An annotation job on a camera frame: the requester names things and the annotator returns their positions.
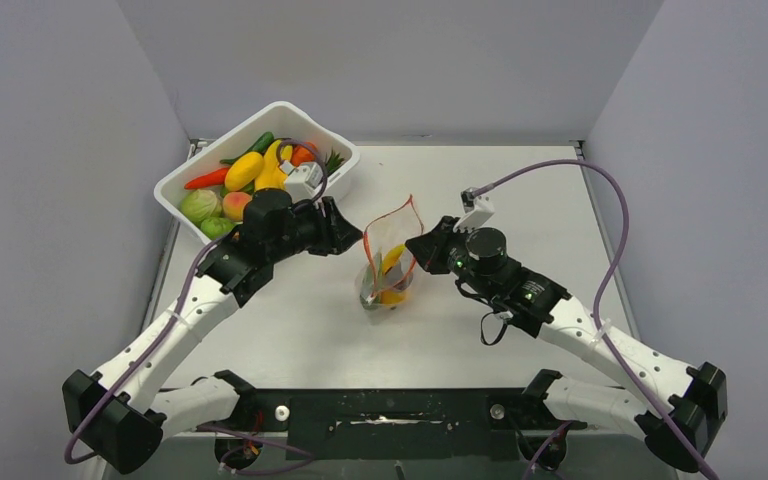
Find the green cucumber toy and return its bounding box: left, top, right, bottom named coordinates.
left=220, top=131, right=275, bottom=166

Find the yellow bell pepper toy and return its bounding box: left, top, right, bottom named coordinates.
left=378, top=289, right=410, bottom=308

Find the green cabbage toy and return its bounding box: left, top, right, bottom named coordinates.
left=179, top=189, right=222, bottom=226
left=199, top=217, right=237, bottom=240

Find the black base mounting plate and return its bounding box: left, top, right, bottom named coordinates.
left=219, top=388, right=561, bottom=461

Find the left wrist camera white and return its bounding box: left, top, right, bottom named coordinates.
left=280, top=162, right=324, bottom=202

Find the green cabbage toy upper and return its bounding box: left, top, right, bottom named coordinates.
left=179, top=189, right=222, bottom=226

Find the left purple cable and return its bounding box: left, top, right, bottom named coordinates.
left=63, top=139, right=330, bottom=478

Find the yellow banana bunch toy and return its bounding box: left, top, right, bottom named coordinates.
left=254, top=140, right=294, bottom=191

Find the purple cable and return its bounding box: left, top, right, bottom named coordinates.
left=63, top=139, right=330, bottom=478
left=460, top=158, right=721, bottom=480

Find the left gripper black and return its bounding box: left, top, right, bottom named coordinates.
left=268, top=196, right=361, bottom=263

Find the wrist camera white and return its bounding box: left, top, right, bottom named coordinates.
left=454, top=188, right=495, bottom=233
left=280, top=162, right=324, bottom=202

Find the orange tomato toy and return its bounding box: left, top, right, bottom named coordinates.
left=290, top=142, right=319, bottom=167

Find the orange carrot toy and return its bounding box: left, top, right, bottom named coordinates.
left=184, top=167, right=230, bottom=190

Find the white plastic bin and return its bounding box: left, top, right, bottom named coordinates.
left=154, top=101, right=361, bottom=245

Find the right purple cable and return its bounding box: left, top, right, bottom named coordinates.
left=460, top=158, right=721, bottom=480

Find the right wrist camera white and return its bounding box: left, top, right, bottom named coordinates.
left=454, top=188, right=495, bottom=233

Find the yellow mango toy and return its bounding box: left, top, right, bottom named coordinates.
left=224, top=151, right=264, bottom=192

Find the green cabbage toy lower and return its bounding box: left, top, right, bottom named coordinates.
left=199, top=217, right=237, bottom=240

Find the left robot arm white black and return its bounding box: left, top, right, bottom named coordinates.
left=62, top=189, right=363, bottom=474

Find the pineapple toy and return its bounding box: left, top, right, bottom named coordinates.
left=325, top=150, right=345, bottom=177

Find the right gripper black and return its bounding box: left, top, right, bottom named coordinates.
left=407, top=216, right=498, bottom=302

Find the peach toy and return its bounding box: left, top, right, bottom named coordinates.
left=222, top=191, right=252, bottom=223

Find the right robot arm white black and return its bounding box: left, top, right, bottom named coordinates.
left=406, top=216, right=727, bottom=479

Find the clear zip bag red zipper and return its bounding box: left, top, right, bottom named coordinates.
left=356, top=195, right=425, bottom=312

